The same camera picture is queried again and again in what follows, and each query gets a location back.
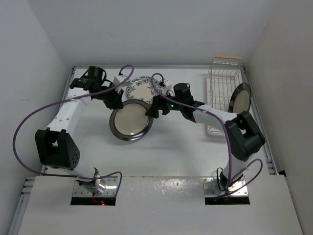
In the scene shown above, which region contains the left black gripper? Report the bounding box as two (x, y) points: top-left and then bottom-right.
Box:
(93, 82), (123, 110)

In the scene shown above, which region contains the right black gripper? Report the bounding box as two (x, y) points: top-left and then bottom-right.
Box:
(146, 90), (183, 118)

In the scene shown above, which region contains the brown rim cream plate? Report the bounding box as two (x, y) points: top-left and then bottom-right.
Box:
(109, 99), (154, 141)

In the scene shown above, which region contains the checkered rim dark plate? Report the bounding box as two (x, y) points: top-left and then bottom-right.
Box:
(228, 82), (252, 114)

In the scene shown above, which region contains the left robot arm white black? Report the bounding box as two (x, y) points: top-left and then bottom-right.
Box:
(35, 66), (126, 195)

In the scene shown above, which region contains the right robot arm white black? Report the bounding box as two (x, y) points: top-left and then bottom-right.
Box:
(146, 83), (266, 189)

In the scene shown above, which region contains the blue floral plate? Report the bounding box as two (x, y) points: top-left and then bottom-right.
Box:
(126, 76), (158, 105)

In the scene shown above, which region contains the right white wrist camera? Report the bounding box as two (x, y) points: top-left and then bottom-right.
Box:
(159, 79), (172, 95)

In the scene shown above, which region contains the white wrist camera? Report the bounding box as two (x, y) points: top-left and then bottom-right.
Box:
(159, 79), (172, 95)
(113, 75), (130, 92)

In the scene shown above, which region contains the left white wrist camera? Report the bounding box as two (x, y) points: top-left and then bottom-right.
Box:
(113, 75), (130, 92)

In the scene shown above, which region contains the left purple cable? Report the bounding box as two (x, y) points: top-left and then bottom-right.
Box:
(13, 65), (134, 183)

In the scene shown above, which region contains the purple cable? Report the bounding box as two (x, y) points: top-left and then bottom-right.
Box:
(13, 65), (134, 183)
(150, 72), (263, 196)

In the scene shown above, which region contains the back aluminium frame rail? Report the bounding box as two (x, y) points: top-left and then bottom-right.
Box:
(73, 64), (213, 69)

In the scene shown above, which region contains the white wire dish rack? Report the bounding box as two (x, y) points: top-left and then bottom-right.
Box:
(206, 55), (245, 136)

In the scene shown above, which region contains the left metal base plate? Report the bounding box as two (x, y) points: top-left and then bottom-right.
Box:
(70, 177), (118, 206)

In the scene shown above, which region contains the metal base plate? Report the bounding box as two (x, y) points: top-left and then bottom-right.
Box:
(202, 177), (250, 205)
(70, 177), (118, 206)

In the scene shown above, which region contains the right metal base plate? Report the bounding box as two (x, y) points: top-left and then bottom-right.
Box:
(202, 177), (250, 205)

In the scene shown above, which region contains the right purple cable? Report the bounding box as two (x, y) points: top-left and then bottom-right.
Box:
(150, 72), (263, 196)

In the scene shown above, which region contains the left aluminium frame rail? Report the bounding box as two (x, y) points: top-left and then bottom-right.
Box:
(7, 66), (76, 235)

